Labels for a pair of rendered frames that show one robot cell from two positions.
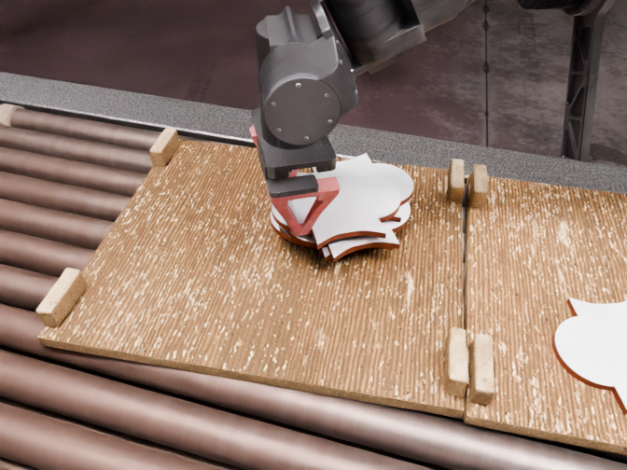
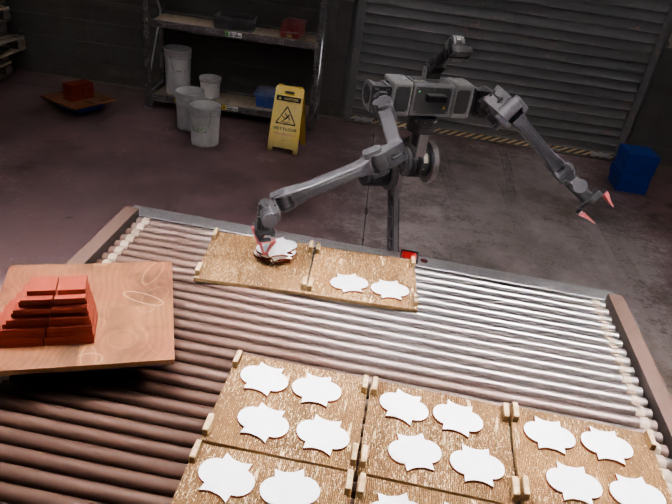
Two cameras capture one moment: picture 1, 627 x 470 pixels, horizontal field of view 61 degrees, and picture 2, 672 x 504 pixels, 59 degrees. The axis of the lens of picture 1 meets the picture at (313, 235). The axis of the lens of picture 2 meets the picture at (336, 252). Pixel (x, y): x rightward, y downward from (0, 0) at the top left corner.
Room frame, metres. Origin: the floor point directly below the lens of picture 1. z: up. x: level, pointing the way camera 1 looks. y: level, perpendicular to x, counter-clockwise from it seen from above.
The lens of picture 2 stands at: (-1.54, 0.15, 2.18)
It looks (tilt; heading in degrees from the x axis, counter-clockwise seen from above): 31 degrees down; 348
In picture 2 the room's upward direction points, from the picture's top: 8 degrees clockwise
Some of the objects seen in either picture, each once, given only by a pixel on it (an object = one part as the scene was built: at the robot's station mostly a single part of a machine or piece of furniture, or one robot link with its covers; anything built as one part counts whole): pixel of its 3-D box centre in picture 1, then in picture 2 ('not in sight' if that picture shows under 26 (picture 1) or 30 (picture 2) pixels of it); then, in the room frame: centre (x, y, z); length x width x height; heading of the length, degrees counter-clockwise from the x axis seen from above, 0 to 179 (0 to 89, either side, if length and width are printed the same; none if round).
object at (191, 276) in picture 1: (282, 245); (257, 261); (0.44, 0.04, 0.93); 0.41 x 0.35 x 0.02; 79
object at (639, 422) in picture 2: not in sight; (344, 367); (-0.13, -0.23, 0.90); 1.95 x 0.05 x 0.05; 74
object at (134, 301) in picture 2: not in sight; (86, 311); (-0.03, 0.56, 1.03); 0.50 x 0.50 x 0.02; 6
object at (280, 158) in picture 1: (291, 116); (264, 222); (0.44, 0.02, 1.10); 0.10 x 0.07 x 0.07; 14
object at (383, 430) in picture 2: not in sight; (438, 434); (-0.45, -0.44, 0.94); 0.41 x 0.35 x 0.04; 73
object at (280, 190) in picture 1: (298, 191); (264, 242); (0.41, 0.02, 1.03); 0.07 x 0.07 x 0.09; 14
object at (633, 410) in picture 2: not in sight; (346, 357); (-0.08, -0.24, 0.90); 1.95 x 0.05 x 0.05; 74
